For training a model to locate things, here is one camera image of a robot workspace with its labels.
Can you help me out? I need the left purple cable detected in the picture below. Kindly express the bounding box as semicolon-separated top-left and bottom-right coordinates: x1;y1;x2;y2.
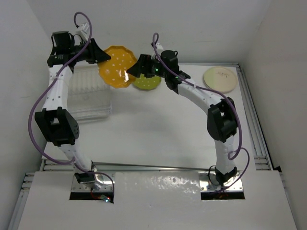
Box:
28;11;115;192

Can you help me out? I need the green polka dot plate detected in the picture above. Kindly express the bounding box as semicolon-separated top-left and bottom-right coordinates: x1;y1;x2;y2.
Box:
133;74;162;91

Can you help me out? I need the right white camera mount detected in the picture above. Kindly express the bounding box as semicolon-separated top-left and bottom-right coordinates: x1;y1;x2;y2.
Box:
152;42;164;58

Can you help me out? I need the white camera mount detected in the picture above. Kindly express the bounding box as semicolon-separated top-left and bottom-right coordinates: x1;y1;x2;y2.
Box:
76;23;91;42
152;42;164;58

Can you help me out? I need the small green circuit board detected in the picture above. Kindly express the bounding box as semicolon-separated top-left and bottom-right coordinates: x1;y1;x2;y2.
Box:
100;195;111;202

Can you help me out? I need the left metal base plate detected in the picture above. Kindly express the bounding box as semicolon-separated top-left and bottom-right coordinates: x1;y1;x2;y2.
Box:
71;174;114;192

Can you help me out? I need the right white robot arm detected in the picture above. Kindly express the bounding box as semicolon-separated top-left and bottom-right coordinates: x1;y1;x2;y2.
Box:
127;50;237;186

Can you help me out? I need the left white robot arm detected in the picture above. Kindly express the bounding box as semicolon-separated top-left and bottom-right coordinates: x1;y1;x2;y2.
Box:
31;31;111;173

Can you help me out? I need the metal base plate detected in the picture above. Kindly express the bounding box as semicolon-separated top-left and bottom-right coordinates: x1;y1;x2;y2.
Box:
199;171;244;192
71;174;114;192

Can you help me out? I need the aluminium frame rail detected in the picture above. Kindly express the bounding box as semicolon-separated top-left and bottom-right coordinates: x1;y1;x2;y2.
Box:
236;65;273;171

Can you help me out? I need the purple cable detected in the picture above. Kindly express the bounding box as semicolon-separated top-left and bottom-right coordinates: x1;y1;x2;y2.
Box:
28;11;115;192
152;33;250;192

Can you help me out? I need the cream and green plate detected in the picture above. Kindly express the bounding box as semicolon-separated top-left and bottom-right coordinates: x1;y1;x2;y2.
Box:
203;67;238;93

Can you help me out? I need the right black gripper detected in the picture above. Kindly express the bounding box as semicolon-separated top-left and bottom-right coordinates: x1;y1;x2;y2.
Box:
128;53;169;78

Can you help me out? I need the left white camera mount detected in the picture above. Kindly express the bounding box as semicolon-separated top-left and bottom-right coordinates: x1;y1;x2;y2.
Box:
76;23;91;42

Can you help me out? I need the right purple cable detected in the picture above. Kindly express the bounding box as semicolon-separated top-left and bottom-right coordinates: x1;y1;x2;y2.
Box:
152;33;250;192

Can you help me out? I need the orange plate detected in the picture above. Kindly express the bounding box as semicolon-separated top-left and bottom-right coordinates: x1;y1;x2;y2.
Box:
98;46;137;89

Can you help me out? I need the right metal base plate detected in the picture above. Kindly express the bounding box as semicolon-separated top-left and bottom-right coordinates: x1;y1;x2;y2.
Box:
199;171;244;192

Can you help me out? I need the clear plastic dish rack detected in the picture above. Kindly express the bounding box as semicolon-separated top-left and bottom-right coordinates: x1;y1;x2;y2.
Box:
68;65;112;121

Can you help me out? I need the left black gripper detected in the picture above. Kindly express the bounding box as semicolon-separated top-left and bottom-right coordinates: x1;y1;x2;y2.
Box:
68;38;109;64

